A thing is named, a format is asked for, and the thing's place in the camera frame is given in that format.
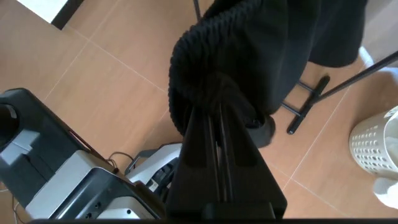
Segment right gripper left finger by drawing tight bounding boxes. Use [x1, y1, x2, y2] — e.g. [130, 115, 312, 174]
[166, 105, 220, 218]

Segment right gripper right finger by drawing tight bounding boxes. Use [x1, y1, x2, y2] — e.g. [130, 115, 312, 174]
[220, 104, 287, 218]

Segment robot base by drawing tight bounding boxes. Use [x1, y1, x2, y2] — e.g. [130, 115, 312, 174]
[0, 88, 184, 220]

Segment white laundry basket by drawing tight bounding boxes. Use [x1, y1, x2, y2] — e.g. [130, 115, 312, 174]
[348, 105, 398, 181]

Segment black shorts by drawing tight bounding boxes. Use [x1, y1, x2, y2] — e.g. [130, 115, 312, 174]
[168, 0, 368, 149]

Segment black clothes rack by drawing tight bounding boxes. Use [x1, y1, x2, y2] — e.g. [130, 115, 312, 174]
[192, 0, 398, 135]

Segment black cable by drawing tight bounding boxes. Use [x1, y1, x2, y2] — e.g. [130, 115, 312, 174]
[107, 151, 134, 169]

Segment beige curtain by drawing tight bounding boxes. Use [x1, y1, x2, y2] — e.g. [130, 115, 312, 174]
[362, 0, 398, 68]

